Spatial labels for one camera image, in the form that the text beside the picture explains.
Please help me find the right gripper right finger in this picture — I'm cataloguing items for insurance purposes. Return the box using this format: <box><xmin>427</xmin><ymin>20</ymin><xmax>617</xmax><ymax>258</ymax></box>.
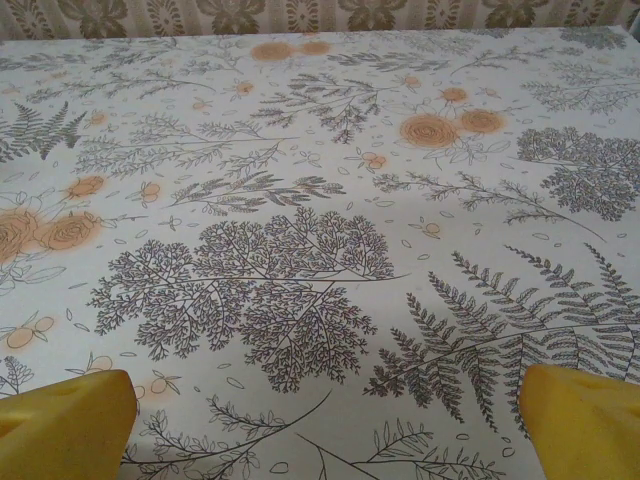
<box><xmin>518</xmin><ymin>363</ymin><xmax>640</xmax><ymax>480</ymax></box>

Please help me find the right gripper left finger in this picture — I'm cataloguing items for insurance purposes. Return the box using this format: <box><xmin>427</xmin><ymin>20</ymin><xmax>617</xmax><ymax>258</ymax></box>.
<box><xmin>0</xmin><ymin>368</ymin><xmax>138</xmax><ymax>480</ymax></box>

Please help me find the white floral tablecloth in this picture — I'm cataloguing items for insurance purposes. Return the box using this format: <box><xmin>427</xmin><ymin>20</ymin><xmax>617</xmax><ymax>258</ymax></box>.
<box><xmin>0</xmin><ymin>24</ymin><xmax>640</xmax><ymax>480</ymax></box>

